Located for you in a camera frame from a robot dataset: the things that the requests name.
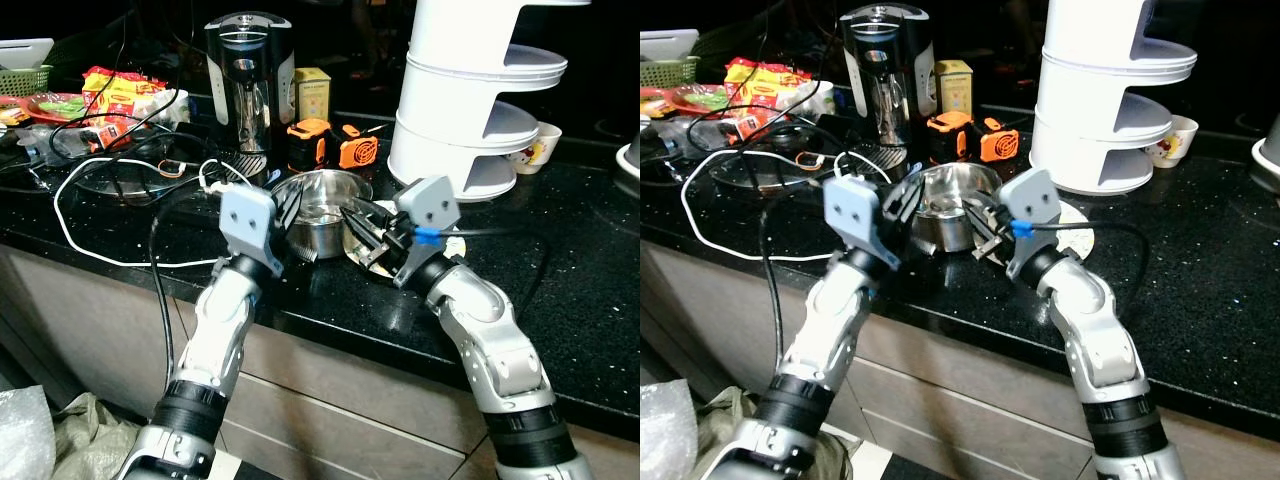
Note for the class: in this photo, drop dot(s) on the stainless steel steamer pot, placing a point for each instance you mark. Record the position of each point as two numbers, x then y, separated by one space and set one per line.
325 195
950 195

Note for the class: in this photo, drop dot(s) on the white floral round plate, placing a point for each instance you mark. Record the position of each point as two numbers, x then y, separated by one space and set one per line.
1075 240
450 247

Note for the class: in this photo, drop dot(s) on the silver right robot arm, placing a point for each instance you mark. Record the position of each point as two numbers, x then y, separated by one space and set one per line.
490 340
1100 340

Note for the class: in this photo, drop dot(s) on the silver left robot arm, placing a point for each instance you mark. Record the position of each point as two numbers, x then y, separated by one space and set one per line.
835 320
225 320

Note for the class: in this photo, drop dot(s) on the orange black round gadget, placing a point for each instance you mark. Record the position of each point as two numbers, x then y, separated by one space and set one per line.
358 150
998 142

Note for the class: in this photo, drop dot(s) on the yellow cardboard box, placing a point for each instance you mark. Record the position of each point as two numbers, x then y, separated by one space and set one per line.
955 88
313 95

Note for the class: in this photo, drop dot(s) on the glass pan lid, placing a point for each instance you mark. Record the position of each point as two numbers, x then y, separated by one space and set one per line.
130 185
770 175

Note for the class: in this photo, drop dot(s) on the white tiered plastic rack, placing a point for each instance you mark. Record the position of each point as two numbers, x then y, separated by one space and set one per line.
1090 100
450 100

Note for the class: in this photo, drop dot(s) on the beige cabinet drawers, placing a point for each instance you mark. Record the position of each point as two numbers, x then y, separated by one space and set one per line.
330 400
980 400

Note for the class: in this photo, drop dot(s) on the white cartoon print cup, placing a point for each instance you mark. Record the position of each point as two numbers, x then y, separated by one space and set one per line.
535 150
1172 142

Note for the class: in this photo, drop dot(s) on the red yellow snack packet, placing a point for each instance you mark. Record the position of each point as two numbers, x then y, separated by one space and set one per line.
760 85
120 95

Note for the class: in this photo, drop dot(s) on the red plate with greens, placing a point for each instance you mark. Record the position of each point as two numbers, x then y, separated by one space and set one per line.
700 98
60 105

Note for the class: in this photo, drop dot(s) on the white bowl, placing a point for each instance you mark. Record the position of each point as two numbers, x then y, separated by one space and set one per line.
630 160
1268 158

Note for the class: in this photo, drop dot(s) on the olive green sack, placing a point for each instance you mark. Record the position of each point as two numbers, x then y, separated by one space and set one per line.
90 440
730 440

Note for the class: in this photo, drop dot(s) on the green plastic basket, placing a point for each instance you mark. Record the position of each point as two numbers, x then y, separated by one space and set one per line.
25 80
668 72

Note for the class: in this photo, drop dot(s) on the clear plastic bag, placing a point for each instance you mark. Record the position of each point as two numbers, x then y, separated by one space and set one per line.
665 440
22 440

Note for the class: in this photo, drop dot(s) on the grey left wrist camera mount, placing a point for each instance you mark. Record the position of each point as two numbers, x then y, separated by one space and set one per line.
245 215
852 208

